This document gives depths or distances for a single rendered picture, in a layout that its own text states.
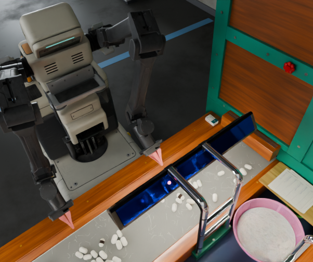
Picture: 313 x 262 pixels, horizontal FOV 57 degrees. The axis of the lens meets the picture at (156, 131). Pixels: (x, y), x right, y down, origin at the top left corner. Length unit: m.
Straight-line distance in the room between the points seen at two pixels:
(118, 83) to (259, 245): 2.22
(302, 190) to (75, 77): 1.11
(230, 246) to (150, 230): 0.33
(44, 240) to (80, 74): 0.73
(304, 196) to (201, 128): 0.56
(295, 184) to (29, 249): 1.12
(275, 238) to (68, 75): 1.11
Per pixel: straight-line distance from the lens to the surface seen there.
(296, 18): 1.09
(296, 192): 1.35
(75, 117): 1.56
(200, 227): 0.99
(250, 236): 1.27
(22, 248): 1.33
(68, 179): 2.01
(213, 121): 1.50
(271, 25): 1.15
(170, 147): 1.41
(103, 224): 1.28
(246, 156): 1.44
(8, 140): 2.86
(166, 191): 0.93
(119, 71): 3.17
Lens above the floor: 1.88
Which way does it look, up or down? 49 degrees down
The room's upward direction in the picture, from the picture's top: 5 degrees counter-clockwise
